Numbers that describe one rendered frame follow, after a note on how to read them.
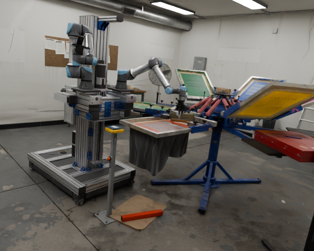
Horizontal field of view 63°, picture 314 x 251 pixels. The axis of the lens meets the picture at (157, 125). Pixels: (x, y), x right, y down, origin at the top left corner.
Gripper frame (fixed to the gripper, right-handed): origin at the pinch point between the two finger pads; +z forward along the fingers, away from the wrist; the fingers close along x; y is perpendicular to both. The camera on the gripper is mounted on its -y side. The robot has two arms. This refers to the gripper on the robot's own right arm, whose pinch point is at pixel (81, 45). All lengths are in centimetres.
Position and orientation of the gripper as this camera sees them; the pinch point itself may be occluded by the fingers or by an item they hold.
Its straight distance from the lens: 228.7
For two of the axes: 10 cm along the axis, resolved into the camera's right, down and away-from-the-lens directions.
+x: -8.9, -1.3, -4.3
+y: -2.3, 9.6, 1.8
